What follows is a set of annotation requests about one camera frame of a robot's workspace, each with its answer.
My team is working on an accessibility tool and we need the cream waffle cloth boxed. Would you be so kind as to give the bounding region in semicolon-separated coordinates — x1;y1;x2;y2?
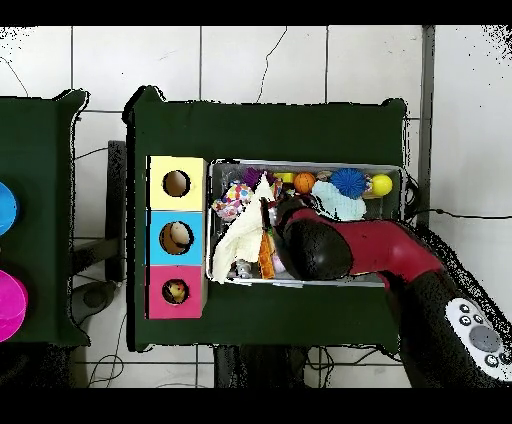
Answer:
211;172;277;283

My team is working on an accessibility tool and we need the white cloth with coloured dots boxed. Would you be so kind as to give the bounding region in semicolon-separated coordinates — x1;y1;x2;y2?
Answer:
211;181;255;222

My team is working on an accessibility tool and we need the mint green cloth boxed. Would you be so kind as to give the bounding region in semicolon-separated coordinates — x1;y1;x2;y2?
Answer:
310;180;368;222

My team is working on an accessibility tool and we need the silver mesh bin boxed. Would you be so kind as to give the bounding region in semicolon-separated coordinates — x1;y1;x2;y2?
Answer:
205;158;406;288

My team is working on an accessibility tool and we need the wooden box with three holes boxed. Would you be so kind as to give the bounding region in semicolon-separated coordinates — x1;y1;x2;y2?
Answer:
145;154;209;320

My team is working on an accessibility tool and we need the purple spiky toy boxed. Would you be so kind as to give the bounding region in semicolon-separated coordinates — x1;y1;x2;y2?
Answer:
243;167;265;189

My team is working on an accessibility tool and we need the orange toy brick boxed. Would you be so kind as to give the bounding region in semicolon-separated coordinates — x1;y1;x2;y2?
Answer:
257;231;277;280

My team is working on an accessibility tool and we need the small orange basketball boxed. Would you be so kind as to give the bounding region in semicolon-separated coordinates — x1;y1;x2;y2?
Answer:
293;171;318;195

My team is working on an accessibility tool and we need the dark green table cloth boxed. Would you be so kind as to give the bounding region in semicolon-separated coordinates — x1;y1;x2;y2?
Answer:
0;89;91;347
123;85;409;353

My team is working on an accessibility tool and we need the blue spiky ball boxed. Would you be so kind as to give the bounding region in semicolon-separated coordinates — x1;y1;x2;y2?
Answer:
329;167;368;200

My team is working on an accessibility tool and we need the yellow toy duck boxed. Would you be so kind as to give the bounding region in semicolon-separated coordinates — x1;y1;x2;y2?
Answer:
164;280;188;304

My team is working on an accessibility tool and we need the yellow ball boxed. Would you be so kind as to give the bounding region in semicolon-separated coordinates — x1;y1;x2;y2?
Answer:
370;173;394;197

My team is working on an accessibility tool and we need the black stand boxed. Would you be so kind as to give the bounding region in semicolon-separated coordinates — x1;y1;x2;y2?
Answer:
71;139;128;283

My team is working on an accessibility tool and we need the blue bowl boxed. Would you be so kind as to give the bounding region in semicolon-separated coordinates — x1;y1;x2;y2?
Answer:
0;181;20;237

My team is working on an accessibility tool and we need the magenta bowl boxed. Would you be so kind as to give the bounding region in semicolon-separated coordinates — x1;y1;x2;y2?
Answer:
0;269;29;343

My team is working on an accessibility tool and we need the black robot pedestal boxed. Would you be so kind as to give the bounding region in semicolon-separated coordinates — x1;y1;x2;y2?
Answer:
213;344;309;389

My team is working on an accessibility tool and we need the black cable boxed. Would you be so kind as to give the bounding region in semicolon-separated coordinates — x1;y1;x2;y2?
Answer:
403;207;512;221

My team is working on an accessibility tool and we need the grey metal rail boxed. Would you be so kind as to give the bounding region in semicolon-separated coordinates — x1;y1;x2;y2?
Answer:
411;25;437;241

